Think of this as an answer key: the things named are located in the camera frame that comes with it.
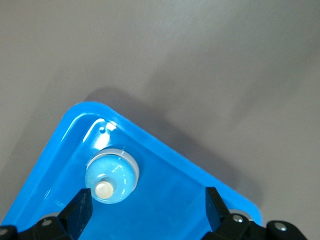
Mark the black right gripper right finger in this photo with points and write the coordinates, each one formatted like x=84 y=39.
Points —
x=220 y=220

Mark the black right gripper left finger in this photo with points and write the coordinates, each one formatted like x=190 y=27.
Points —
x=72 y=215

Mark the light blue service bell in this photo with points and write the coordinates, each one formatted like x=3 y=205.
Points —
x=117 y=172

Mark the blue plastic tray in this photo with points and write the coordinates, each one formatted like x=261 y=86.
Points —
x=162 y=195

